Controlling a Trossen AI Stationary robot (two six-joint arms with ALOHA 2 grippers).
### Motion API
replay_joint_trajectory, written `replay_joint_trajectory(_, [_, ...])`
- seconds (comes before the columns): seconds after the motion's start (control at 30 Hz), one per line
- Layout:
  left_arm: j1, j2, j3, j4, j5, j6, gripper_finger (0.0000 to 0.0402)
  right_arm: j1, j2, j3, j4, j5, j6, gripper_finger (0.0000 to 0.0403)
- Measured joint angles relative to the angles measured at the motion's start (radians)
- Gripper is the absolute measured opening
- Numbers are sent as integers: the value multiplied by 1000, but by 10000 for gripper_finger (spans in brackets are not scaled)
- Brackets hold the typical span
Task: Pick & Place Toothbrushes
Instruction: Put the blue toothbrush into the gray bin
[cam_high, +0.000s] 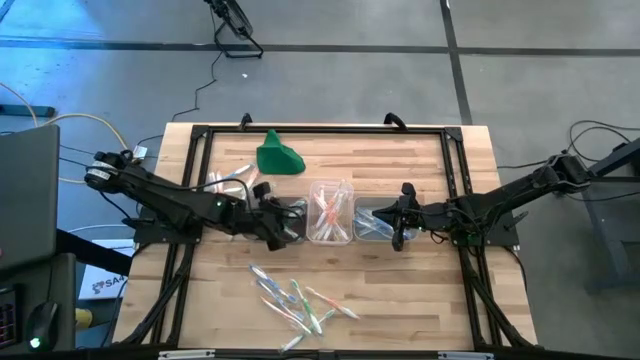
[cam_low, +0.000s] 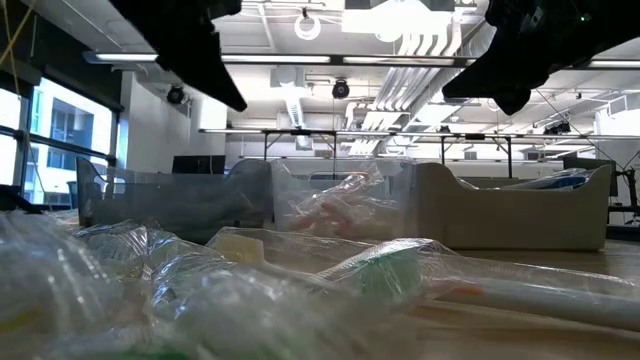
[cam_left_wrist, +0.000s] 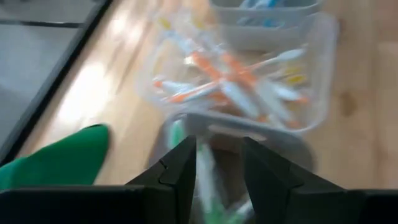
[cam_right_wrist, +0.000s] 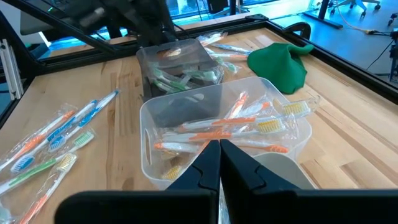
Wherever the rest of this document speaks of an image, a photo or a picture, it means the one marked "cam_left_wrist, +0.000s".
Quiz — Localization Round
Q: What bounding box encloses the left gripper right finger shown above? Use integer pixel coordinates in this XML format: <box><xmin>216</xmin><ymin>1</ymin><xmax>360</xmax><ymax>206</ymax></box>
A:
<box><xmin>241</xmin><ymin>136</ymin><xmax>398</xmax><ymax>224</ymax></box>

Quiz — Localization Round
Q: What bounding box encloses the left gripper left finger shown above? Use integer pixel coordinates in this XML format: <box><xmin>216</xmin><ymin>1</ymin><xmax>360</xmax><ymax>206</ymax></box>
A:
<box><xmin>0</xmin><ymin>135</ymin><xmax>197</xmax><ymax>224</ymax></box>

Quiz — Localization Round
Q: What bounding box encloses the green cloth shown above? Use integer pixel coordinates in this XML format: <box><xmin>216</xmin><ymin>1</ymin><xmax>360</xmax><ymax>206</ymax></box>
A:
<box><xmin>0</xmin><ymin>123</ymin><xmax>111</xmax><ymax>191</ymax></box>

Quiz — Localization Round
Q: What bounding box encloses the clear plastic bin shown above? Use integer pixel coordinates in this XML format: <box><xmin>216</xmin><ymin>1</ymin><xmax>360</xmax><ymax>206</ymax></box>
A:
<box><xmin>136</xmin><ymin>6</ymin><xmax>340</xmax><ymax>138</ymax></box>

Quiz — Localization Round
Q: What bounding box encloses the light grey plastic bin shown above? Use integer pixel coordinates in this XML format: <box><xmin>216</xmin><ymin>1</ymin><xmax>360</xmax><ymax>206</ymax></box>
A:
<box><xmin>210</xmin><ymin>0</ymin><xmax>325</xmax><ymax>53</ymax></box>

